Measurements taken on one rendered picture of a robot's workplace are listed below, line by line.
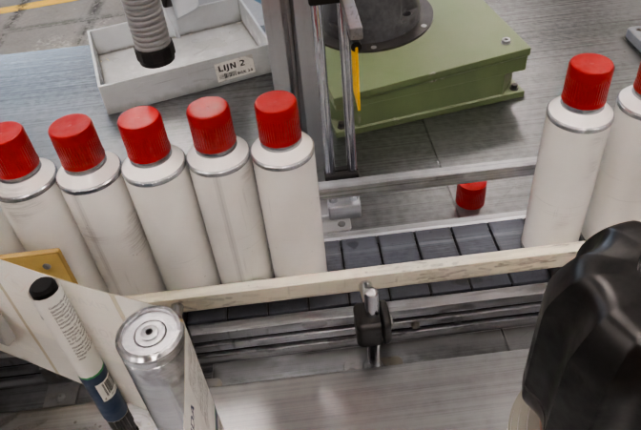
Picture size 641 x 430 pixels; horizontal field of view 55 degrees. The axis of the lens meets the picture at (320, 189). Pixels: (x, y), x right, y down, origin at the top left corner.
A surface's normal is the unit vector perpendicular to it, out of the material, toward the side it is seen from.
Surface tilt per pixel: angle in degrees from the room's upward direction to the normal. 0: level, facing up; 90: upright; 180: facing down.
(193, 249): 90
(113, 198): 90
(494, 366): 0
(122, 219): 90
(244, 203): 90
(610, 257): 10
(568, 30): 0
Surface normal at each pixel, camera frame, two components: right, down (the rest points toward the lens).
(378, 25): 0.11, 0.44
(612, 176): -0.78, 0.46
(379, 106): 0.26, 0.63
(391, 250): -0.07, -0.75
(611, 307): -0.42, -0.73
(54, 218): 0.72, 0.41
